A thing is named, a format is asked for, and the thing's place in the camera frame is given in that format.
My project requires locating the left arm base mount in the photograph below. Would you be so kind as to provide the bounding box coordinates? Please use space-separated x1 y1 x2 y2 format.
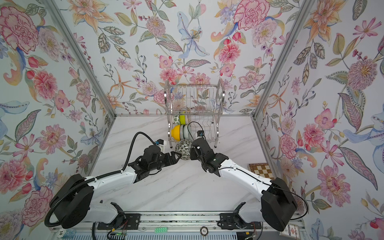
97 214 141 230

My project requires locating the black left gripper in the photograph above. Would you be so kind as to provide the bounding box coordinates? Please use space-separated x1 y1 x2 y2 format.
148 152 184 172

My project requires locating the green leaf pattern bowl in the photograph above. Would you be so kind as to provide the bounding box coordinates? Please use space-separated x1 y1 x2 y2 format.
173 115 181 125

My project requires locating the silver wire dish rack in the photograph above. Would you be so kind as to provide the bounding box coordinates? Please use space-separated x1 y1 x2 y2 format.
164 82 226 148

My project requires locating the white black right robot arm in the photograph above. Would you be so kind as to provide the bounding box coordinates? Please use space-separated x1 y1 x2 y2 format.
191 138 298 232

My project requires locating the wooden checkerboard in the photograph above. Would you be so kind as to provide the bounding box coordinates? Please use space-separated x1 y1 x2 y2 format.
248 163 275 180

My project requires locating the yellow plastic bowl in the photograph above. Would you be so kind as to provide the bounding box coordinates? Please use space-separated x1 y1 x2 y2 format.
171 125 181 142

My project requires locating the dark blue floral bowl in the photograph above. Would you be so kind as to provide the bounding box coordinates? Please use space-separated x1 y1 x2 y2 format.
179 125 185 140

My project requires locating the black corrugated left cable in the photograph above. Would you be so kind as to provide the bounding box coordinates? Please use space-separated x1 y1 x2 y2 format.
44 131 158 228

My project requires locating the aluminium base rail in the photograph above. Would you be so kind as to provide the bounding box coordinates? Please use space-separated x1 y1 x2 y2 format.
47 210 307 233

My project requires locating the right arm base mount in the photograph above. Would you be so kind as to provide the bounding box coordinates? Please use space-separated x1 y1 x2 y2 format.
217 213 262 231

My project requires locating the pale green celadon bowl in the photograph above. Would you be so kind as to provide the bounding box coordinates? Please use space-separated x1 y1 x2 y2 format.
183 125 193 141

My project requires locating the green connector block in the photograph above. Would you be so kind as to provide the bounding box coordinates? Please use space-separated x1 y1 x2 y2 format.
154 227 168 234

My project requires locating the printed label card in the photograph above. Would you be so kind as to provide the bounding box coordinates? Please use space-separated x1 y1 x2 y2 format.
279 224 301 240

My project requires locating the black white patterned bowl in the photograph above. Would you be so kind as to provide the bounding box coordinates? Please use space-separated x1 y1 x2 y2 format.
175 140 192 161

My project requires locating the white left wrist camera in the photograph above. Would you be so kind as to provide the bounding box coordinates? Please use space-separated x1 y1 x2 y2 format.
155 139 167 153

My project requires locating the lime green plastic bowl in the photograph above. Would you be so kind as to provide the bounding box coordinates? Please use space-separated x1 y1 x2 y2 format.
179 115 187 125

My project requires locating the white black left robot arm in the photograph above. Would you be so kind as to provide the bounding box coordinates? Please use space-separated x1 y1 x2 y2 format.
45 145 182 229

